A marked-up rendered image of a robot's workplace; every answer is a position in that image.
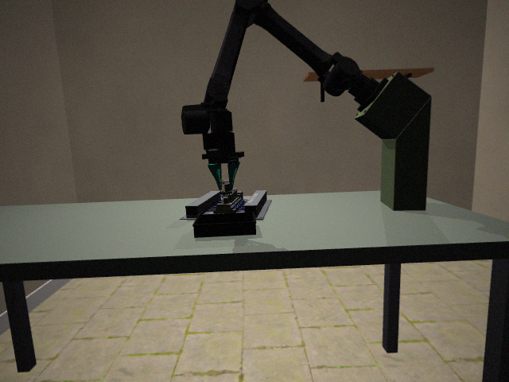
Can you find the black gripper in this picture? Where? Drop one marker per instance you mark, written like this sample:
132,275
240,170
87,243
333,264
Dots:
232,160

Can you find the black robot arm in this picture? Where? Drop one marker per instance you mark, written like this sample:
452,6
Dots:
196,119

